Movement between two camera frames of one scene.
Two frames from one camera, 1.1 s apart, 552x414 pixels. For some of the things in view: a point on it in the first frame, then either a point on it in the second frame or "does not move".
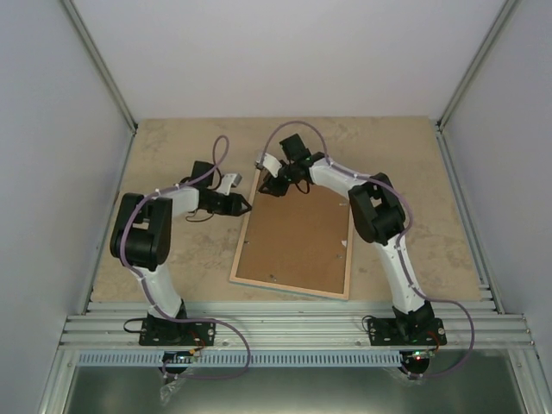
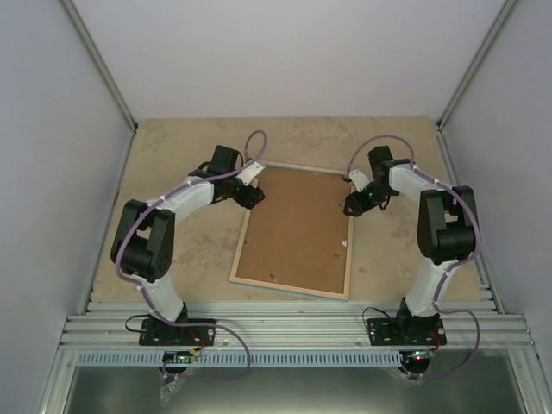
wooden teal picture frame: [300, 241] does not move
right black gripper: [277, 189] -> [359, 205]
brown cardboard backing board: [297, 239] does not move
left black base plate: [163, 332] does not move
